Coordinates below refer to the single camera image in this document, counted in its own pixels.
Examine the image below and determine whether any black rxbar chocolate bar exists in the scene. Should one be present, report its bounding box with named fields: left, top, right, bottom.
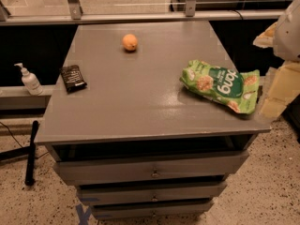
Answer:
left=60, top=65, right=87, bottom=93

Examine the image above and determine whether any orange fruit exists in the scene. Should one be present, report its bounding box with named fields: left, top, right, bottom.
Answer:
left=122, top=34, right=138, bottom=52

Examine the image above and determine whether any bottom grey drawer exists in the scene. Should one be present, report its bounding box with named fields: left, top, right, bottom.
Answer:
left=91, top=199, right=213, bottom=220

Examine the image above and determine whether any metal window rail frame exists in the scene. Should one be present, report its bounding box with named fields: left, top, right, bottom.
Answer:
left=0, top=0, right=293, bottom=26

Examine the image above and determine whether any green snack chip bag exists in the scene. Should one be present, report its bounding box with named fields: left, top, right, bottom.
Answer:
left=180, top=60, right=260, bottom=114

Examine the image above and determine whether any grey drawer cabinet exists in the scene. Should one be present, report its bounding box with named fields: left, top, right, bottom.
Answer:
left=34, top=20, right=272, bottom=221

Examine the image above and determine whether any white pump lotion bottle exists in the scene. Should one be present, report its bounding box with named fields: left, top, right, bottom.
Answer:
left=15, top=63, right=43, bottom=96

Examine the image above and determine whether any top grey drawer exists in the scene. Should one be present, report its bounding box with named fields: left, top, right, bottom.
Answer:
left=53, top=150, right=249, bottom=186

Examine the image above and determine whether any black rod on floor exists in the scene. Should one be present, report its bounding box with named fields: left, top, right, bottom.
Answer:
left=25, top=121, right=38, bottom=186

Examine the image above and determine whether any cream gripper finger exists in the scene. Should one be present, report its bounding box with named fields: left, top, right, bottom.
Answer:
left=259, top=61, right=300, bottom=119
left=253, top=22, right=278, bottom=49

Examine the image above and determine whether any middle grey drawer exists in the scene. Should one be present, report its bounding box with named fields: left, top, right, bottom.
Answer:
left=77, top=182, right=227, bottom=205

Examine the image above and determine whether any grey drawer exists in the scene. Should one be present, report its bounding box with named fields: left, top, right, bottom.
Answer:
left=91, top=199, right=213, bottom=220
left=77, top=182, right=227, bottom=205
left=53, top=150, right=249, bottom=186

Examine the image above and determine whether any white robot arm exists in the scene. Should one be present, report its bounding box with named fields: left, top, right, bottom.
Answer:
left=253, top=0, right=300, bottom=120

